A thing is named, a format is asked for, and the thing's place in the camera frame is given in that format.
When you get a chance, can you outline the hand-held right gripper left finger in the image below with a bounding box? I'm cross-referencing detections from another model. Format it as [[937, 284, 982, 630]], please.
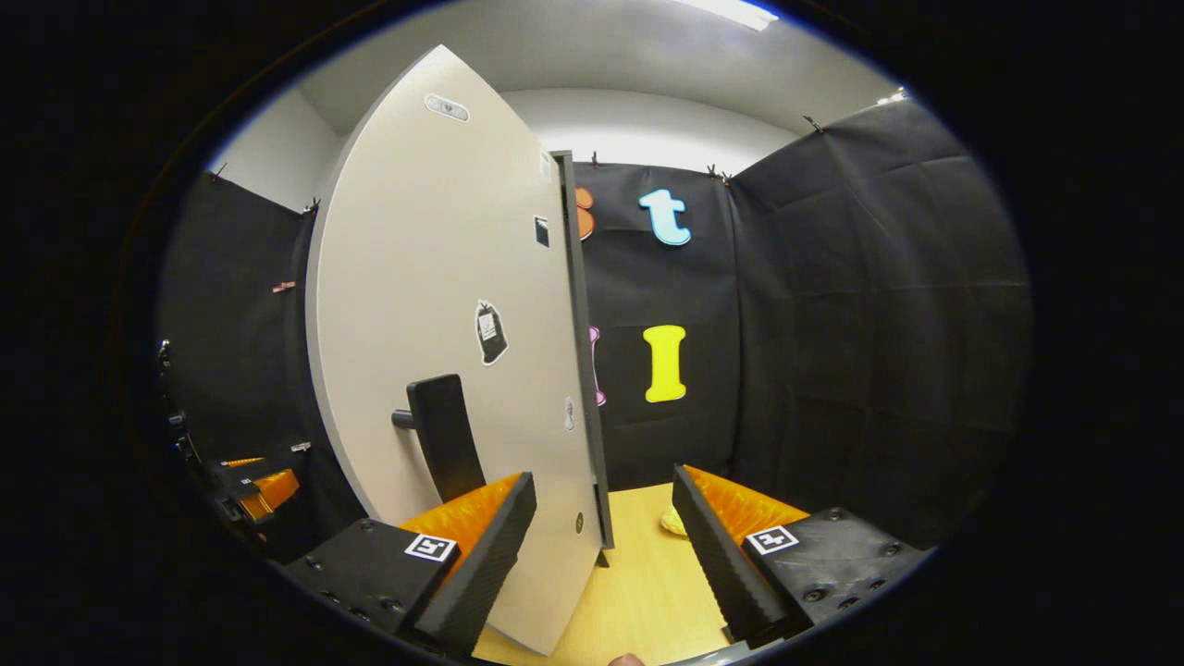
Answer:
[[280, 471, 540, 660]]

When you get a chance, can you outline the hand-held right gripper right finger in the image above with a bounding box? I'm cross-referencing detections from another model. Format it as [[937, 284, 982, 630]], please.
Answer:
[[671, 463, 931, 649]]

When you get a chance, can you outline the black cabinet door handle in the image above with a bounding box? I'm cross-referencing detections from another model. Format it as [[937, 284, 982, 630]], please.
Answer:
[[391, 374, 488, 505]]

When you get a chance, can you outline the beige cabinet door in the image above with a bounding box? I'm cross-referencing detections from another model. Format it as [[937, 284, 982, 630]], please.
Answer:
[[305, 44, 607, 658]]

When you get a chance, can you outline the black backdrop cloth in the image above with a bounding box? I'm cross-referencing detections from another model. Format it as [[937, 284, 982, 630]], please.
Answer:
[[157, 97, 1032, 565]]

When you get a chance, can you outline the long ceiling light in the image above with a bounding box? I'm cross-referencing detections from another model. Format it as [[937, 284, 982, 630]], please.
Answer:
[[671, 0, 780, 31]]

